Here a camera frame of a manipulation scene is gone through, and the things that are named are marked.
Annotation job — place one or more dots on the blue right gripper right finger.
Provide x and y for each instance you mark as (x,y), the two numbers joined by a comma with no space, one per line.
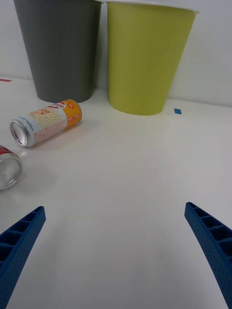
(212,251)

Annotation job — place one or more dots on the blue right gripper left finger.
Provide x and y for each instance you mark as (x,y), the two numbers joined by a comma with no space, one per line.
(17,251)

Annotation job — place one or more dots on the red drink can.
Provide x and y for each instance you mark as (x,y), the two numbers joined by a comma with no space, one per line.
(7,169)

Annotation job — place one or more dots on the orange and white drink can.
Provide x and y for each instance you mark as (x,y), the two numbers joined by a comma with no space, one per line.
(48,123)

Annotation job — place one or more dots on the yellow-green plastic waste bin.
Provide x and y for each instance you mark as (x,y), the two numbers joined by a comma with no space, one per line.
(145,60)

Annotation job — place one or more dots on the grey plastic waste bin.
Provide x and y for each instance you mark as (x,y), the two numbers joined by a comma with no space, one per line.
(62,48)

